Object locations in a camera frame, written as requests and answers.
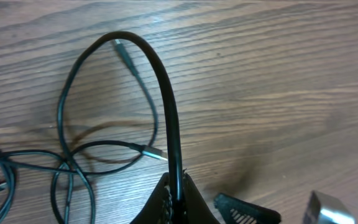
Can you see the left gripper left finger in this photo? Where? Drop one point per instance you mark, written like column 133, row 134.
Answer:
column 158, row 208

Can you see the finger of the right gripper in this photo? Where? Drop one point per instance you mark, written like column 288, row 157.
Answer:
column 237, row 211

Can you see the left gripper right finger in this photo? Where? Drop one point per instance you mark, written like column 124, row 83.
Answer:
column 197, row 210

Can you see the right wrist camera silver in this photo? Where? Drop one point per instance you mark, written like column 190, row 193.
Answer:
column 326, row 209

